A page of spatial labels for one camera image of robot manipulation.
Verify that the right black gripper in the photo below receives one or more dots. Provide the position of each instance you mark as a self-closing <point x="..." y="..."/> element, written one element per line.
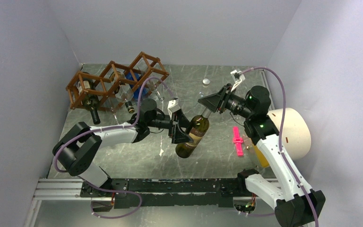
<point x="213" y="101"/>

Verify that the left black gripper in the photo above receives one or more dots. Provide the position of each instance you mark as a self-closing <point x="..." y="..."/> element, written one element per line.
<point x="178" y="135"/>

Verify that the clear bottle with silver cap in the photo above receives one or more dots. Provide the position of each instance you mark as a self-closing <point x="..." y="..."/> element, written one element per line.
<point x="205" y="88"/>

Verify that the olive wine bottle black top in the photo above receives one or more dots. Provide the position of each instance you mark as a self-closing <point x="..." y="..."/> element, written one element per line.
<point x="198" y="127"/>

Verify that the dark green wine bottle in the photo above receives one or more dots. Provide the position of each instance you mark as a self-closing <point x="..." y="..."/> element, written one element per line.
<point x="90" y="102"/>

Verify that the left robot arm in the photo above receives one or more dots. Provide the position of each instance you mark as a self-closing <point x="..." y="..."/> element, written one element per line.
<point x="77" y="149"/>

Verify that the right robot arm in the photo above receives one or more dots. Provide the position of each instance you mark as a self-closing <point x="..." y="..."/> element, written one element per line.
<point x="295" y="203"/>

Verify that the brown wooden wine rack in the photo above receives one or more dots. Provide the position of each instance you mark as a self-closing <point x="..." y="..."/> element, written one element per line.
<point x="109" y="79"/>

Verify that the pink plastic piece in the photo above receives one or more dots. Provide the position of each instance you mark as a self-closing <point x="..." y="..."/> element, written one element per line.
<point x="238" y="141"/>

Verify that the white cylinder with orange lid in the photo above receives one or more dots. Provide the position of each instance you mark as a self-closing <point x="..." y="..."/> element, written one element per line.
<point x="296" y="138"/>

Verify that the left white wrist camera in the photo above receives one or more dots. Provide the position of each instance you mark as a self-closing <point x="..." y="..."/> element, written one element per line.
<point x="173" y="106"/>

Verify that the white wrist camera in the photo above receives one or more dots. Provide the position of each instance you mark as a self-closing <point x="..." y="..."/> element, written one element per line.
<point x="238" y="78"/>
<point x="173" y="106"/>

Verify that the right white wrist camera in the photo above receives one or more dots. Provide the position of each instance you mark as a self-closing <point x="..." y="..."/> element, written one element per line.
<point x="238" y="78"/>

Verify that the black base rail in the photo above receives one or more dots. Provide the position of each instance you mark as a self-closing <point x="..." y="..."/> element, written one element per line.
<point x="173" y="192"/>

